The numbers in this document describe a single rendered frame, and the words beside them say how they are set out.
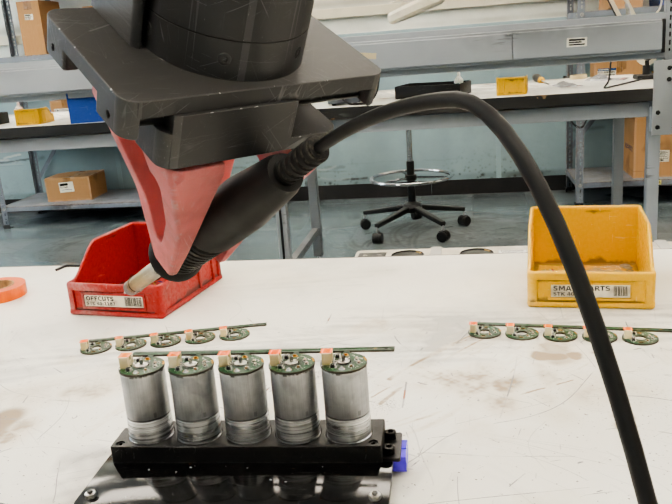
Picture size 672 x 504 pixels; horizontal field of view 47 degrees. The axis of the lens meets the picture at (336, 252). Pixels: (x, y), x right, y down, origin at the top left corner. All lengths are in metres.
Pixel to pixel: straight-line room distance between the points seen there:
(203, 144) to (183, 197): 0.02
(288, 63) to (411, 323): 0.40
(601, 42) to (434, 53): 0.52
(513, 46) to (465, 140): 2.21
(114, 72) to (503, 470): 0.29
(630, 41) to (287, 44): 2.42
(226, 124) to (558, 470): 0.27
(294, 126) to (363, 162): 4.55
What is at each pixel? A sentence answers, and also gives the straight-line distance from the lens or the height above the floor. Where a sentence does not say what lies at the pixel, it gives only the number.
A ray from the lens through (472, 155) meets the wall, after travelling 4.78.
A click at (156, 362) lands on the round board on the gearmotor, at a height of 0.81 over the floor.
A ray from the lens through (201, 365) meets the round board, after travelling 0.43.
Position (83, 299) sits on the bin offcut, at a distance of 0.74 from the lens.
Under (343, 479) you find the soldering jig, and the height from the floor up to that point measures 0.76.
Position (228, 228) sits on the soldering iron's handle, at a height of 0.91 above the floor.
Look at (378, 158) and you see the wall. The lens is 4.81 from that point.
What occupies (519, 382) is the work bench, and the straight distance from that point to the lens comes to 0.53.
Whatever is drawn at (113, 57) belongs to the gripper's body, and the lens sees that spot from 0.26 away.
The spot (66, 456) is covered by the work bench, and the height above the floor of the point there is 0.75.
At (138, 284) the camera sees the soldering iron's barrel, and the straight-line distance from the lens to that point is 0.39.
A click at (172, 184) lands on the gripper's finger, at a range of 0.26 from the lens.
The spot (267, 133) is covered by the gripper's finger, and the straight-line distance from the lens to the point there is 0.27.
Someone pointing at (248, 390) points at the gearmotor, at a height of 0.80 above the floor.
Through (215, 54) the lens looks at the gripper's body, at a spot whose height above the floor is 0.98.
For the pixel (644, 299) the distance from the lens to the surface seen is 0.66.
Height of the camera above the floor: 0.98
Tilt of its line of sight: 15 degrees down
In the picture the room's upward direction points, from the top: 4 degrees counter-clockwise
